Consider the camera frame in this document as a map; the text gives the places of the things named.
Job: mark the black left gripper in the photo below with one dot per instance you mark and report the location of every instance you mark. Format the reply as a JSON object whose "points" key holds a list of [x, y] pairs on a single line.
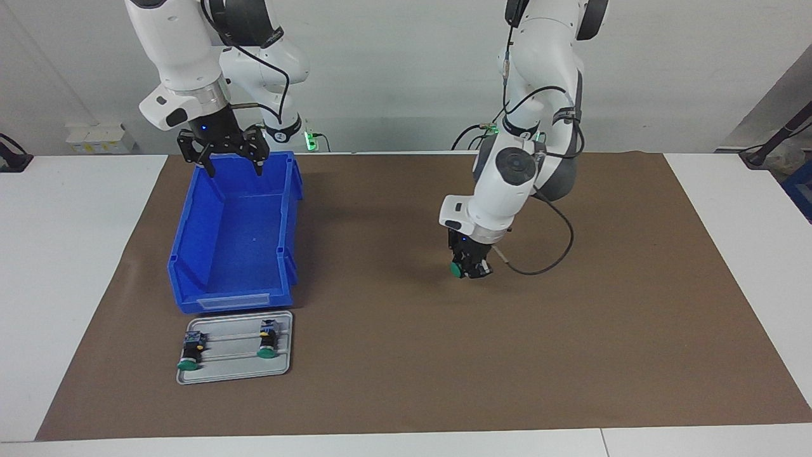
{"points": [[466, 245]]}

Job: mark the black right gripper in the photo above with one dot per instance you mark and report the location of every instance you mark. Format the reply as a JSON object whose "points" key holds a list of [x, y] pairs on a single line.
{"points": [[216, 127]]}

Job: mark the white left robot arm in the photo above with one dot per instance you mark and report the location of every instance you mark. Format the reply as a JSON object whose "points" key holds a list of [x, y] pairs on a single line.
{"points": [[507, 184]]}

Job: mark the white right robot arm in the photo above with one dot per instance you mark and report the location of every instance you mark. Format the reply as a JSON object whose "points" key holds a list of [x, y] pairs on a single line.
{"points": [[184, 57]]}

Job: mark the brown paper table mat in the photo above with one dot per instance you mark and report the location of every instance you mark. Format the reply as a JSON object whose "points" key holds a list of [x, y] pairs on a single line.
{"points": [[444, 355]]}

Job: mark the blue plastic storage bin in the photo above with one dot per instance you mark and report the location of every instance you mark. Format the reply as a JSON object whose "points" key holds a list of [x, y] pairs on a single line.
{"points": [[241, 241]]}

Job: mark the white box with yellow labels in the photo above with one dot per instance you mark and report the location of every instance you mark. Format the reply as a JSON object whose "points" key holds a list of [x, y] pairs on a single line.
{"points": [[95, 139]]}

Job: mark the black clamp stand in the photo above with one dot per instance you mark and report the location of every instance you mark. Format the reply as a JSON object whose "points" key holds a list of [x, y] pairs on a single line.
{"points": [[13, 162]]}

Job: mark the silver metal tray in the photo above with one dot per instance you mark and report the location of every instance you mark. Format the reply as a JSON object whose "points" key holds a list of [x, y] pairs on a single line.
{"points": [[231, 365]]}

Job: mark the black pole stand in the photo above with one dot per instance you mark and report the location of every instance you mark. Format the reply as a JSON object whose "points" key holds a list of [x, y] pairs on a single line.
{"points": [[755, 157]]}

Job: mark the blue crate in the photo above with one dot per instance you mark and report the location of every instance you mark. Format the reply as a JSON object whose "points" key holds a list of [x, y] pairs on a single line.
{"points": [[802, 190]]}

